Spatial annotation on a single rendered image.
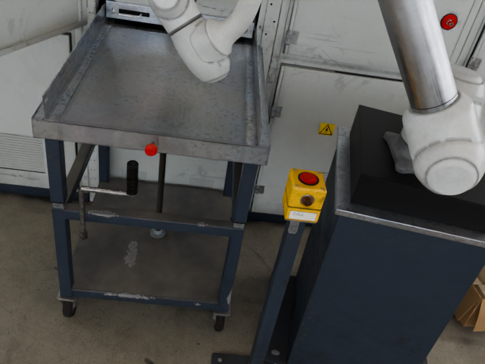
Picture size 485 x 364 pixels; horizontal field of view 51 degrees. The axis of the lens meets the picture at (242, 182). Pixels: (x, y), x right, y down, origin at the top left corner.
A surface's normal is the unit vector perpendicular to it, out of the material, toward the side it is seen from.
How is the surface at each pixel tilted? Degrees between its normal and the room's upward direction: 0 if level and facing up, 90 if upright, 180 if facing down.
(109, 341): 0
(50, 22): 90
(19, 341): 0
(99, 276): 0
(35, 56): 90
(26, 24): 90
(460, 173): 100
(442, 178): 96
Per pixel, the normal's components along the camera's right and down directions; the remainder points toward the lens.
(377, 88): 0.00, 0.61
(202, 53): -0.16, 0.46
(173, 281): 0.15, -0.79
